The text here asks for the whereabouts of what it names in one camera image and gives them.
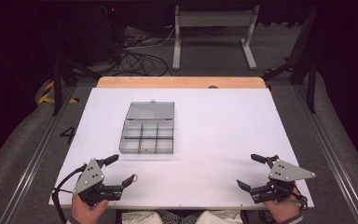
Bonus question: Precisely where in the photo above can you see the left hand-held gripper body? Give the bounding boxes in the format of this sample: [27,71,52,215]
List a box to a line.
[72,158,124,208]

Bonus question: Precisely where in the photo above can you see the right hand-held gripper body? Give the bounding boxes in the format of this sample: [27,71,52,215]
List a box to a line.
[249,156,317,205]

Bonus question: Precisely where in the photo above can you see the person's left hand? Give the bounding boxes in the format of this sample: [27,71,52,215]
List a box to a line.
[70,195,110,224]

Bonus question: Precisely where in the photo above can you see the person's right hand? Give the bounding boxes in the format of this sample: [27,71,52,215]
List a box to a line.
[263,193,302,224]

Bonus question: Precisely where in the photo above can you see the clear plastic compartment box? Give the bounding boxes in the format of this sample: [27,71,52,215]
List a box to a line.
[118,99,175,155]

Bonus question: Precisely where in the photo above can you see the white table cover board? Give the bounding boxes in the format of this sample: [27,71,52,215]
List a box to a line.
[48,87,315,211]

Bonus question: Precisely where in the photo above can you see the person's light clothing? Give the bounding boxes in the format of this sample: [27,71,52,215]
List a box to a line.
[120,209,244,224]

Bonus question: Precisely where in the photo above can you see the yellow black floor tape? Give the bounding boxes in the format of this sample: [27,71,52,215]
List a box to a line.
[37,80,80,105]

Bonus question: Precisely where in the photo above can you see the black tripod stand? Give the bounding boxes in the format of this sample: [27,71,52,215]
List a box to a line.
[45,8,102,117]

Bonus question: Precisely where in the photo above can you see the wooden table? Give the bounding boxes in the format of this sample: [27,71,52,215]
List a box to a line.
[96,76,268,90]

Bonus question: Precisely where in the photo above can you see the black angled stand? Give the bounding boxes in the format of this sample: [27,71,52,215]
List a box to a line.
[261,6,320,115]

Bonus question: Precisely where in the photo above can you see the black equipment case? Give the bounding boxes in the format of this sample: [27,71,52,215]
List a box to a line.
[97,5,127,64]

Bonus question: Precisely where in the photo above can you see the white metal stand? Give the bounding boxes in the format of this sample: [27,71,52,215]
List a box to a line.
[172,5,261,71]

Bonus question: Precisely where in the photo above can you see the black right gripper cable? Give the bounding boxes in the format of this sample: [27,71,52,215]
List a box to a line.
[281,183,310,210]

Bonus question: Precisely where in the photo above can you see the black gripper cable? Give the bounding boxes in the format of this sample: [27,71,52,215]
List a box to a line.
[281,183,310,210]
[51,163,88,224]

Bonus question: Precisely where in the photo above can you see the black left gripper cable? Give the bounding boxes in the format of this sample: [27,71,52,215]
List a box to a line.
[51,163,88,224]

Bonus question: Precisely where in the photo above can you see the aluminium floor rail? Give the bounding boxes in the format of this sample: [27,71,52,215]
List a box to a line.
[0,87,77,224]
[293,83,358,224]

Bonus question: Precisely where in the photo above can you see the black floor cables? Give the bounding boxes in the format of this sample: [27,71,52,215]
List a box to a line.
[111,26,173,77]

